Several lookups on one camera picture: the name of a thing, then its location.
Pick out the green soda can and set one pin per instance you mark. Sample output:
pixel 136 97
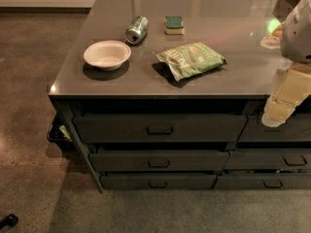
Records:
pixel 137 30

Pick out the dark drawer cabinet frame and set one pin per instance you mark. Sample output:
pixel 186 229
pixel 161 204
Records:
pixel 69 107

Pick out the green chip bag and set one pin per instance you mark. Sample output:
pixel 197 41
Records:
pixel 190 60

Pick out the black object on floor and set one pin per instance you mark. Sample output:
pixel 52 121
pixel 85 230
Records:
pixel 9 220

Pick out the green yellow sponge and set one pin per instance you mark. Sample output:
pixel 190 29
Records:
pixel 174 25

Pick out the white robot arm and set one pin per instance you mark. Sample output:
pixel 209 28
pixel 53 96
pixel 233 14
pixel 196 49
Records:
pixel 295 40

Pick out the white round bowl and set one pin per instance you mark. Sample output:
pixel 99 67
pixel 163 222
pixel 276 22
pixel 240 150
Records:
pixel 107 55

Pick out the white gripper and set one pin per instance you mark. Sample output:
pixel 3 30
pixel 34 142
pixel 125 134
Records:
pixel 297 34

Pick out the black bin beside counter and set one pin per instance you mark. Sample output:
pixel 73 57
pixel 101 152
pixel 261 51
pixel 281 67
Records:
pixel 55 135

